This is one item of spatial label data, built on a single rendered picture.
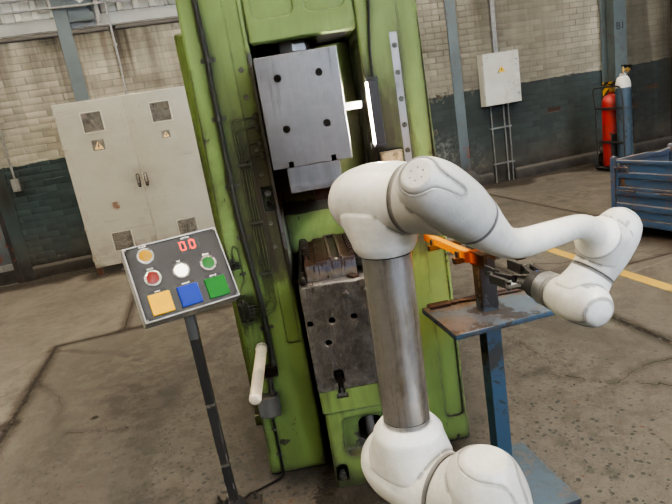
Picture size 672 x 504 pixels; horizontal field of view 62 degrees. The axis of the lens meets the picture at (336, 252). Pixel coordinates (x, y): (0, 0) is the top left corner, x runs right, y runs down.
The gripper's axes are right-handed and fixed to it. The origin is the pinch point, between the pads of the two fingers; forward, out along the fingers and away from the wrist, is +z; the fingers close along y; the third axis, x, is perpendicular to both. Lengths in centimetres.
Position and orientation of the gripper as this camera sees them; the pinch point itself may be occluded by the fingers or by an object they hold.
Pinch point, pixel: (501, 268)
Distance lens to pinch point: 170.6
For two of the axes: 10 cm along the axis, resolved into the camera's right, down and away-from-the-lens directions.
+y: 9.5, -2.1, 2.1
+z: -2.6, -2.0, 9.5
